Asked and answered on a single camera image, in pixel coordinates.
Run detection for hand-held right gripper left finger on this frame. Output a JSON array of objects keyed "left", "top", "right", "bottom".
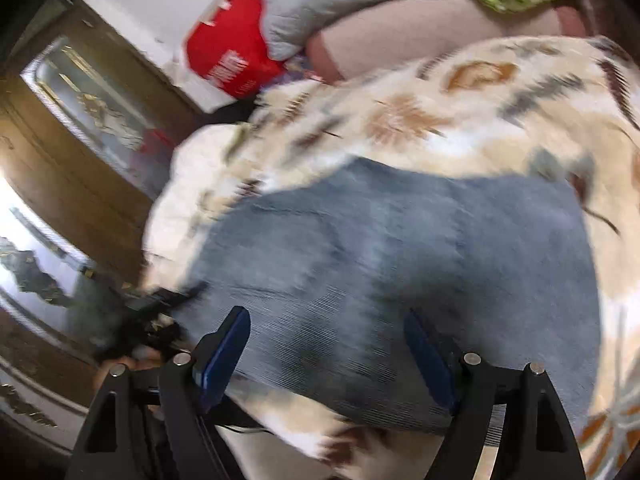
[{"left": 65, "top": 306, "right": 251, "bottom": 480}]

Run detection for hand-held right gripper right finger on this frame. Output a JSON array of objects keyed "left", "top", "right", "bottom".
[{"left": 402, "top": 308, "right": 586, "bottom": 480}]

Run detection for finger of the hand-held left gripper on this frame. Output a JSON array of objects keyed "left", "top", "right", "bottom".
[
  {"left": 135, "top": 282, "right": 208, "bottom": 311},
  {"left": 142, "top": 322, "right": 183, "bottom": 348}
]

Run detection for blue denim pants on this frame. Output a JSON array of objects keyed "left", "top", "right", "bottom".
[{"left": 177, "top": 157, "right": 603, "bottom": 436}]

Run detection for white printed sheet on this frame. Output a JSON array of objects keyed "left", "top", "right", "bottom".
[{"left": 142, "top": 125, "right": 261, "bottom": 261}]

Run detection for wooden door with glass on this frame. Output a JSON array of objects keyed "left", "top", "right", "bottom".
[{"left": 0, "top": 0, "right": 211, "bottom": 461}]

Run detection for leaf print blanket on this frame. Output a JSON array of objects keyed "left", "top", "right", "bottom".
[{"left": 142, "top": 35, "right": 640, "bottom": 480}]

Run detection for red shopping bag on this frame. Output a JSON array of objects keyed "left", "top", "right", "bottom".
[{"left": 185, "top": 0, "right": 288, "bottom": 101}]

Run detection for clear plastic packaging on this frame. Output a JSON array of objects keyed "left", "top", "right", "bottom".
[{"left": 285, "top": 55, "right": 321, "bottom": 81}]

